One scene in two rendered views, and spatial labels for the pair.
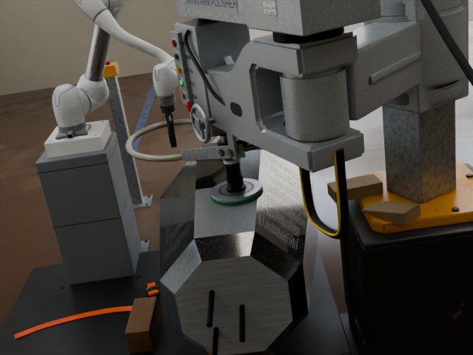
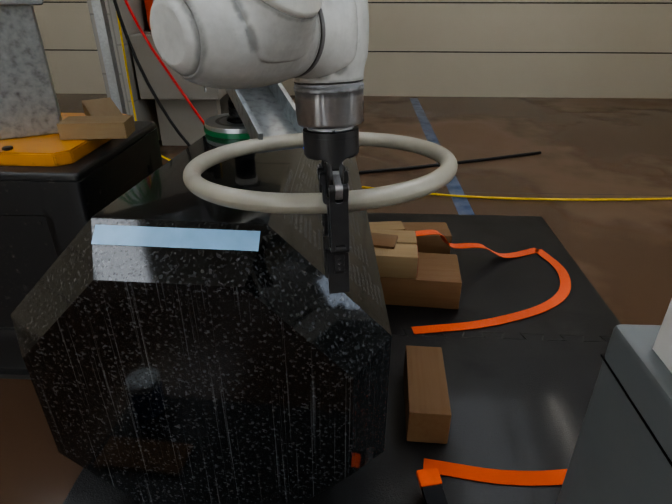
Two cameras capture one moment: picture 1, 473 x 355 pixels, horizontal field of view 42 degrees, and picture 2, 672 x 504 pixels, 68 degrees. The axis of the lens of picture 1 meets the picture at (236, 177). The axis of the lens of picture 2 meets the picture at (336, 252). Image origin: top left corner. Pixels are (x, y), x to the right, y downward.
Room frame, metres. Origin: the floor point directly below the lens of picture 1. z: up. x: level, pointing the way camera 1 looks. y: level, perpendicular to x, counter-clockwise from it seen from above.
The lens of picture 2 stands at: (3.85, 0.32, 1.21)
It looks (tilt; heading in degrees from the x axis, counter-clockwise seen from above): 28 degrees down; 181
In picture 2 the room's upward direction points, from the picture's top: straight up
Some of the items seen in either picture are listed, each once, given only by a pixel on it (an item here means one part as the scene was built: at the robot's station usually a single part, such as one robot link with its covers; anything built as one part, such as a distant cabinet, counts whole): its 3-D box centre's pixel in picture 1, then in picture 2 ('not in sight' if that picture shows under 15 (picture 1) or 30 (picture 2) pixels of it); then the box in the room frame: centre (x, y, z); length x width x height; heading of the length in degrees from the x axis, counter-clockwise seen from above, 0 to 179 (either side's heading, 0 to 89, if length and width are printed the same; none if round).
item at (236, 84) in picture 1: (267, 98); not in sight; (2.01, -0.14, 1.30); 0.74 x 0.23 x 0.49; 24
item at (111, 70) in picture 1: (123, 136); not in sight; (4.40, 0.77, 0.54); 0.20 x 0.20 x 1.09; 88
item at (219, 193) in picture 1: (236, 189); (241, 122); (2.37, 0.01, 0.84); 0.21 x 0.21 x 0.01
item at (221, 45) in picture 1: (228, 80); not in sight; (2.30, -0.02, 1.32); 0.36 x 0.22 x 0.45; 24
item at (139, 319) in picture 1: (143, 323); (425, 391); (2.67, 0.57, 0.07); 0.30 x 0.12 x 0.12; 176
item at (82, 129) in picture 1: (72, 129); not in sight; (3.46, 0.89, 0.91); 0.22 x 0.18 x 0.06; 3
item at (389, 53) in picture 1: (388, 56); not in sight; (2.09, -0.58, 1.36); 0.74 x 0.34 x 0.25; 136
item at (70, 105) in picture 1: (68, 104); not in sight; (3.49, 0.88, 1.05); 0.18 x 0.16 x 0.22; 150
